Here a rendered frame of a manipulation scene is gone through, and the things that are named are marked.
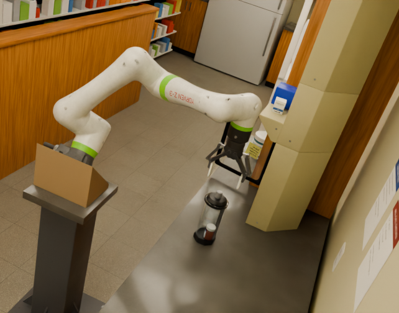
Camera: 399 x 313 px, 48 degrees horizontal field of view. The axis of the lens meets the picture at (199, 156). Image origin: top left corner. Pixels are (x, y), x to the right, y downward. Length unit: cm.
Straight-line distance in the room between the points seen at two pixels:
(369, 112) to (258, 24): 483
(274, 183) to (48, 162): 104
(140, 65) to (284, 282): 112
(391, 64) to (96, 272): 218
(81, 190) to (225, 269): 73
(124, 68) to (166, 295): 92
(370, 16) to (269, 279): 116
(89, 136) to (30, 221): 149
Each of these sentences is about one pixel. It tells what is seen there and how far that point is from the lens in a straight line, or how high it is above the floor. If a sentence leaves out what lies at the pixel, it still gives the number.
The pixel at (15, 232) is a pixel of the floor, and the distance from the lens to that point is 340.
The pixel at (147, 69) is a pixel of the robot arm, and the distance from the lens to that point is 190.
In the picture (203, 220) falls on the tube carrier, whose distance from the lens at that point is 201.
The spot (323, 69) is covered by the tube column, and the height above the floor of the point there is 180.
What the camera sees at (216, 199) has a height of 118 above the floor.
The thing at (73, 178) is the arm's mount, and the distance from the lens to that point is 208.
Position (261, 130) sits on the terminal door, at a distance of 241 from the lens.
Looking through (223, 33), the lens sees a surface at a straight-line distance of 721.
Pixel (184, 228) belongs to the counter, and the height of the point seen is 94.
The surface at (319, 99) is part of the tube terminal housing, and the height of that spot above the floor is 167.
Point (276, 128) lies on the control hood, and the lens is 204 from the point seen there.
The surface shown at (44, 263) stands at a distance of 248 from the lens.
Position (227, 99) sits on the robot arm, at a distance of 166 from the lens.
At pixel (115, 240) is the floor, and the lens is 340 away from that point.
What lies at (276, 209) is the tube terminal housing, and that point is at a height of 108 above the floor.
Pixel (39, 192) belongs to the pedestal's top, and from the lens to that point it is 219.
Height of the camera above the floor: 225
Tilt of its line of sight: 29 degrees down
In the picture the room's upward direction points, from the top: 16 degrees clockwise
